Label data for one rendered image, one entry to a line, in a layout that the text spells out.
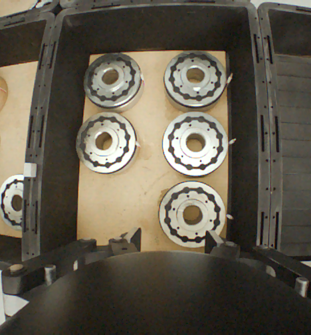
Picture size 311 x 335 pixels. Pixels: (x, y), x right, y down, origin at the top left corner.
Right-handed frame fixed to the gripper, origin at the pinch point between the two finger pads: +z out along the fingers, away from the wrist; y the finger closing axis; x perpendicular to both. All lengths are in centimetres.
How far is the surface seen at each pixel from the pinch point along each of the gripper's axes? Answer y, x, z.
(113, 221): -10.2, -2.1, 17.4
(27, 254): -19.2, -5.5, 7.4
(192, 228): 2.9, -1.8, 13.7
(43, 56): -19.2, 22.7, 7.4
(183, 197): 1.5, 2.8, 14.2
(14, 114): -32.9, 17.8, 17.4
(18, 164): -30.5, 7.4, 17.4
